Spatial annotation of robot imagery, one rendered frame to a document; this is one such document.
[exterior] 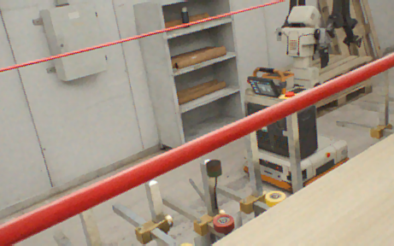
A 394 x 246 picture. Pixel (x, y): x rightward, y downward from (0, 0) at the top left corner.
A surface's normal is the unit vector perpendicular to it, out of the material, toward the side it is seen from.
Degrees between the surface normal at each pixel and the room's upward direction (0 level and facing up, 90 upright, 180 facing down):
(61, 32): 90
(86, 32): 90
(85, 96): 90
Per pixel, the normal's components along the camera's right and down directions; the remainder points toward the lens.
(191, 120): 0.62, 0.18
